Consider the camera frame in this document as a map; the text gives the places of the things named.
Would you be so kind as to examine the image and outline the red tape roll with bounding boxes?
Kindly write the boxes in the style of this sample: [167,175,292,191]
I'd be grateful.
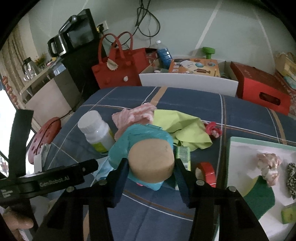
[195,162,216,188]

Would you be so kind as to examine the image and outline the light blue cloth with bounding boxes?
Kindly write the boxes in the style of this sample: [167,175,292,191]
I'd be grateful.
[93,157,114,181]

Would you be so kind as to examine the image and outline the green small carton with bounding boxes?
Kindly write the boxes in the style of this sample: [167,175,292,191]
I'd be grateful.
[175,146,191,171]

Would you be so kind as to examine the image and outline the green yellow scrub sponge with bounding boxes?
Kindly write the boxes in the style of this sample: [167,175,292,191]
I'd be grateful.
[243,176,275,220]

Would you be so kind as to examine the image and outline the beige round makeup sponge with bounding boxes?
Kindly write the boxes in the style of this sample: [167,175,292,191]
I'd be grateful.
[127,138,175,183]

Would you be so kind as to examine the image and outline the white pill bottle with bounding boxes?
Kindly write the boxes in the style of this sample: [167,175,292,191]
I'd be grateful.
[77,110,115,153]

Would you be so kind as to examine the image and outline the teal plastic toy box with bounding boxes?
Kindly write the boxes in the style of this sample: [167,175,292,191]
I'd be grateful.
[108,124,175,191]

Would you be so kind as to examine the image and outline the red pink hair tie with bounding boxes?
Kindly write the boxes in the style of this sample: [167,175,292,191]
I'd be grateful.
[204,121,223,139]

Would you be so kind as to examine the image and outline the yellow green cloth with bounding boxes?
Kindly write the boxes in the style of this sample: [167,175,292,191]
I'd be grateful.
[152,109,212,152]

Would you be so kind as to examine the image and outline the pink floral scrunchie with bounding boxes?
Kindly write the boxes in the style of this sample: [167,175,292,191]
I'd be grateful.
[256,153,282,187]

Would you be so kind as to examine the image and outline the pink white wavy cloth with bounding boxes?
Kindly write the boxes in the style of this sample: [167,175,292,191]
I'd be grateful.
[112,103,157,141]

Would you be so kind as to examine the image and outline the black white spotted scrunchie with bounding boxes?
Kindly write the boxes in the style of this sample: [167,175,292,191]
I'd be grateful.
[287,163,296,200]

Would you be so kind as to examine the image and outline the green tissue pack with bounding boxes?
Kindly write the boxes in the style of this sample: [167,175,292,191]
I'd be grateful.
[281,203,296,224]

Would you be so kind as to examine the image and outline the person's left hand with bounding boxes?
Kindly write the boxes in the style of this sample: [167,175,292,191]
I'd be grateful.
[1,207,34,241]

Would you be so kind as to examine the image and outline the blue plaid tablecloth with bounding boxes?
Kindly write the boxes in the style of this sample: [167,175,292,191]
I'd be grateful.
[44,86,295,240]

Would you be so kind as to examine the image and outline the light green shallow tray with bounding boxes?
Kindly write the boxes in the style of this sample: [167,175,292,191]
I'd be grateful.
[225,136,296,241]

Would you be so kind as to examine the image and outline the red round stool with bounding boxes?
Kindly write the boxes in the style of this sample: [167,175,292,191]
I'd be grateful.
[28,117,61,165]

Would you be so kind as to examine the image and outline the glass kettle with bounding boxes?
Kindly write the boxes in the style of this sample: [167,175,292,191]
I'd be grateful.
[22,57,41,81]

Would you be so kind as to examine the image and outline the red cardboard box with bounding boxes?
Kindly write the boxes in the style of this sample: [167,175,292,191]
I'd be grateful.
[230,62,290,115]

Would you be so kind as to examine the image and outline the red felt handbag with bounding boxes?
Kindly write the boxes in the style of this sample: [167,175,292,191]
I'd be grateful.
[92,31,149,89]

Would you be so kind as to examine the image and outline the orange toy box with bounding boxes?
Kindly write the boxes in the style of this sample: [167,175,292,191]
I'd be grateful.
[169,58,220,77]

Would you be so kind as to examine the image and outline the red patterned box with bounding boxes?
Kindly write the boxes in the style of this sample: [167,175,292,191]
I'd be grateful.
[274,71,295,97]

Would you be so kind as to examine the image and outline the blue water bottle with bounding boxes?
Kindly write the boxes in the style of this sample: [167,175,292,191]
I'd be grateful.
[156,40,173,69]

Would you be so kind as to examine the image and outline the green dumbbell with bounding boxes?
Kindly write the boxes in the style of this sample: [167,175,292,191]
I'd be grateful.
[202,47,215,59]

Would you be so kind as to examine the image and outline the black coffee machine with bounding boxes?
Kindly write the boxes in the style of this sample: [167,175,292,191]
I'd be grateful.
[47,9,100,100]

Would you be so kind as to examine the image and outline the beige gift bag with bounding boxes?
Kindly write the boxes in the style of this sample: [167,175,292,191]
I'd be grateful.
[275,52,296,80]

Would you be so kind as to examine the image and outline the white plastic bracket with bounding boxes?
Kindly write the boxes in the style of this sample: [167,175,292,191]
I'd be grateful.
[34,144,51,173]

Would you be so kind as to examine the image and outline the black wall cables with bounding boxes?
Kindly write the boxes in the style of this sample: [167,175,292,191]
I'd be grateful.
[97,0,161,50]

